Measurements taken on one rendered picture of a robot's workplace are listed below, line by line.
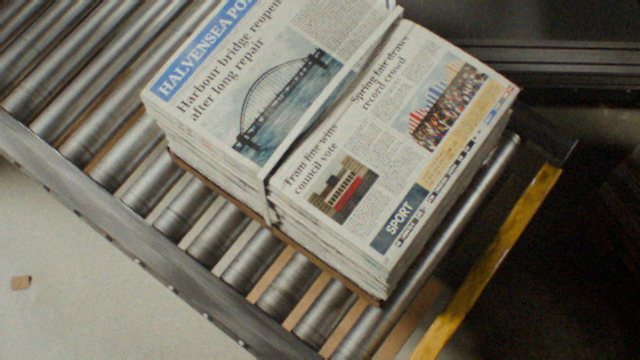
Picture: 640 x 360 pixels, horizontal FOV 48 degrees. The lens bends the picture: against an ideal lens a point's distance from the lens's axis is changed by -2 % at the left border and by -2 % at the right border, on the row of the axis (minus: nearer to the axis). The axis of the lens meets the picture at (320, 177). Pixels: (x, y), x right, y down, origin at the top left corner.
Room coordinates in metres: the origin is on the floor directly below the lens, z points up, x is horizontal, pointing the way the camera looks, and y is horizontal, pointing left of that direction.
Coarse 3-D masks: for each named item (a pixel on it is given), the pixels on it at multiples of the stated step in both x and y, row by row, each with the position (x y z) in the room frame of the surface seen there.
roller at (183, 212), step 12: (192, 180) 0.38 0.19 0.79; (180, 192) 0.36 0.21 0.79; (192, 192) 0.36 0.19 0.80; (204, 192) 0.36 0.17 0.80; (180, 204) 0.34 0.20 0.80; (192, 204) 0.34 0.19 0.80; (204, 204) 0.35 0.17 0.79; (168, 216) 0.32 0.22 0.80; (180, 216) 0.32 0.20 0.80; (192, 216) 0.33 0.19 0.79; (156, 228) 0.31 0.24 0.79; (168, 228) 0.30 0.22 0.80; (180, 228) 0.31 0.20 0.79; (180, 240) 0.29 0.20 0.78
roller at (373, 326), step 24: (504, 144) 0.46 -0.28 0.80; (480, 168) 0.42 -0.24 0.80; (504, 168) 0.42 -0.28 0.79; (480, 192) 0.38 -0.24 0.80; (456, 216) 0.34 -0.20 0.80; (432, 240) 0.30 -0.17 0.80; (432, 264) 0.27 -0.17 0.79; (408, 288) 0.23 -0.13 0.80; (384, 312) 0.19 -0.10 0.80; (360, 336) 0.16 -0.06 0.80; (384, 336) 0.16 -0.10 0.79
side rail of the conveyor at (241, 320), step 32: (0, 128) 0.45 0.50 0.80; (32, 160) 0.40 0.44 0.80; (64, 160) 0.40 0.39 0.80; (64, 192) 0.35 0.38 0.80; (96, 192) 0.36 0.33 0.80; (96, 224) 0.31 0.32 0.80; (128, 224) 0.31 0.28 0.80; (128, 256) 0.29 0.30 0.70; (160, 256) 0.26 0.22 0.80; (192, 288) 0.22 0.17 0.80; (224, 288) 0.22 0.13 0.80; (224, 320) 0.17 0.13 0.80; (256, 320) 0.18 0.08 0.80; (256, 352) 0.13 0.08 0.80; (288, 352) 0.13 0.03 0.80
